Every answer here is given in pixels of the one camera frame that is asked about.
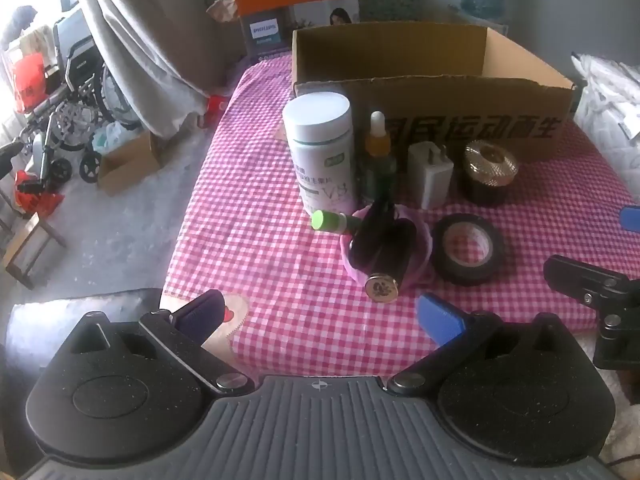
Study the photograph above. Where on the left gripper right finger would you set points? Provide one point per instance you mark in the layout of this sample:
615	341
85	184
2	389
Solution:
457	335

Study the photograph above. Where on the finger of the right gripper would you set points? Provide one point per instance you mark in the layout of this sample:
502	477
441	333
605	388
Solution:
614	298
630	218

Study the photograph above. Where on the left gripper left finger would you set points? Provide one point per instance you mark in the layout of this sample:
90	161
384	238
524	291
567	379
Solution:
180	335

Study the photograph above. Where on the dark bottle gold cap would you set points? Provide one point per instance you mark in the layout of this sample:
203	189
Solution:
382	248

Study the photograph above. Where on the gold lid dark jar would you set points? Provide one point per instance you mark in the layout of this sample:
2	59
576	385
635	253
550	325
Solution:
488	171

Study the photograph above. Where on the green capped dark bottle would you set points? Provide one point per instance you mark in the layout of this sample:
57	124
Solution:
334	222

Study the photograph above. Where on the green dropper bottle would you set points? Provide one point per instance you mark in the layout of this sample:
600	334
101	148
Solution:
378	166

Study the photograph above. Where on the white supplement jar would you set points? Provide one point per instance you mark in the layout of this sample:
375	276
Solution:
318	128

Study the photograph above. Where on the white plastic bag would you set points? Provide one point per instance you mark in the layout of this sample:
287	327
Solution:
608	109

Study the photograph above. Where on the pink checkered tablecloth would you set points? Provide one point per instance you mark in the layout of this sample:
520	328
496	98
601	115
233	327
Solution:
245	233

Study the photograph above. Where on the small wooden stool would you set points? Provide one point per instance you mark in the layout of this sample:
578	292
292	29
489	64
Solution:
27	246

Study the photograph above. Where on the small open cardboard box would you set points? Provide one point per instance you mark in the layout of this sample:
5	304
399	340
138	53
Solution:
129	164

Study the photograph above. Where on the brown cardboard box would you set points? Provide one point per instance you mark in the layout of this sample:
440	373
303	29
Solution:
445	83

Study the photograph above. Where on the folded wheelchair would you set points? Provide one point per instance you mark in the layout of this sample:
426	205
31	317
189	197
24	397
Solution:
82	96

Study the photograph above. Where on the grey curtain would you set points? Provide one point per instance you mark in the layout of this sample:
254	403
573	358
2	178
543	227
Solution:
167	56

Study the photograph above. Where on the red plastic bag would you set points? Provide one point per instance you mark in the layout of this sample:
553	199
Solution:
29	82

